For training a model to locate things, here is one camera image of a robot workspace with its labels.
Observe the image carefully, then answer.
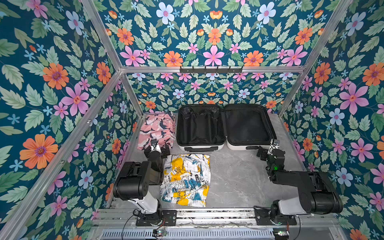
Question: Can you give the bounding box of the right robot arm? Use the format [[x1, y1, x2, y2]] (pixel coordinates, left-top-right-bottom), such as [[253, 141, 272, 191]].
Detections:
[[257, 147, 344, 224]]

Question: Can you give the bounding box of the white slotted cable duct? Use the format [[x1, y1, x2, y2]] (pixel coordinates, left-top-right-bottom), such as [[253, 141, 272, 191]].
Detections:
[[101, 229, 275, 240]]

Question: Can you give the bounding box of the pink patterned garment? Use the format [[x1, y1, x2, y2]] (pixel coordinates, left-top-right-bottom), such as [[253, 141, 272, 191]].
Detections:
[[137, 112, 176, 151]]

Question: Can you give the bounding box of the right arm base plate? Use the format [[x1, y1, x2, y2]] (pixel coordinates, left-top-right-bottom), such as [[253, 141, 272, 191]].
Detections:
[[254, 205, 297, 226]]

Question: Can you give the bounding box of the black wall hook rack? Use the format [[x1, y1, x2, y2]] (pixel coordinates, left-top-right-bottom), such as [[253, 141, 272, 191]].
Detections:
[[179, 66, 243, 74]]

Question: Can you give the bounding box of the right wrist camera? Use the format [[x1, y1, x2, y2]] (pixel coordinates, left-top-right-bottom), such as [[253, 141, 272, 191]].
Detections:
[[270, 139, 280, 148]]

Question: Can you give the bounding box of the white yellow printed garment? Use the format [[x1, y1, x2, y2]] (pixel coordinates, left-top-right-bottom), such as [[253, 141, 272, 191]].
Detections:
[[160, 154, 211, 208]]

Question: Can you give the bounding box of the left small circuit board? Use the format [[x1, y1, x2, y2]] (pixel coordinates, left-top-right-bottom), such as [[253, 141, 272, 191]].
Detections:
[[153, 230, 168, 238]]

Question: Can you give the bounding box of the right small circuit board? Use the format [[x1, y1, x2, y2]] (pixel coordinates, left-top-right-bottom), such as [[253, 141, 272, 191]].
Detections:
[[273, 230, 290, 240]]

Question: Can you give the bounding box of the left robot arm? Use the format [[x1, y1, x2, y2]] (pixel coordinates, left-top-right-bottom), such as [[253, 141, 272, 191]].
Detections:
[[113, 145, 170, 220]]

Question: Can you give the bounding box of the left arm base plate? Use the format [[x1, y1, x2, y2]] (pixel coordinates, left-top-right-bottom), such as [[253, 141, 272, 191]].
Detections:
[[136, 210, 178, 227]]

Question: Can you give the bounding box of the white hard-shell suitcase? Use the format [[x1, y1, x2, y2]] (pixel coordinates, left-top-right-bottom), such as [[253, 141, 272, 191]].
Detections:
[[176, 104, 277, 152]]

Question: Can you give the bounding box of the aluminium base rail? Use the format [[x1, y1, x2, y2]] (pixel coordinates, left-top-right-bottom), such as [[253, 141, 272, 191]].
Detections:
[[93, 208, 341, 228]]

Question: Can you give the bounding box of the small circuit board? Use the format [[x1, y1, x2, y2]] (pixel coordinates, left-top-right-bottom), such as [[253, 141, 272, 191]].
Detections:
[[153, 230, 168, 238], [273, 230, 290, 240]]

